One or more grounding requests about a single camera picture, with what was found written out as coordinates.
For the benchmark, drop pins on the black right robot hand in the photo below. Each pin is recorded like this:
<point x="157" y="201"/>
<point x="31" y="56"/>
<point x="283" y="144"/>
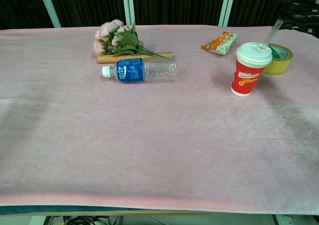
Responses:
<point x="302" y="10"/>

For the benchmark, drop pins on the yellow packing tape roll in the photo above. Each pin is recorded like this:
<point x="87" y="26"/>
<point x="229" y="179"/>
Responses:
<point x="280" y="60"/>

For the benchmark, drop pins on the wooden rolling stick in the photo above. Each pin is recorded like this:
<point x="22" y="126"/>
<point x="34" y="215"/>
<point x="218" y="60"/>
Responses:
<point x="107" y="58"/>

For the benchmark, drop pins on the pink artificial rose bouquet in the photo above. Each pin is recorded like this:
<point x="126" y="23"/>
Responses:
<point x="117" y="38"/>

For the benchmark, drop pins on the translucent white drinking straw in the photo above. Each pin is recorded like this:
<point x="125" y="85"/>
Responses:
<point x="271" y="34"/>

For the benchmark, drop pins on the red paper cup white lid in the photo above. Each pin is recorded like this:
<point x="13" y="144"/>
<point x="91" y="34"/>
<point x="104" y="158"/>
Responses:
<point x="246" y="72"/>

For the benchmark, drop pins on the white frame post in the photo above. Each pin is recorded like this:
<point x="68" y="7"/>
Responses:
<point x="128" y="4"/>
<point x="48" y="5"/>
<point x="226" y="5"/>

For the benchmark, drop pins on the clear bottle blue label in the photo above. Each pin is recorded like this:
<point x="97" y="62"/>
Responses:
<point x="142" y="69"/>

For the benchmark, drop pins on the orange snack packet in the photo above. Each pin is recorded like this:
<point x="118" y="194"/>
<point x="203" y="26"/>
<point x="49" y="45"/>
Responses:
<point x="220" y="44"/>

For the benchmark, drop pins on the dark curtain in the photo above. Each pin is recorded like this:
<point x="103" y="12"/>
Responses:
<point x="89" y="4"/>

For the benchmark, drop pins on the pink tablecloth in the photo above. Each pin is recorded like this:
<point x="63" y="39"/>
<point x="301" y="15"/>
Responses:
<point x="149" y="125"/>

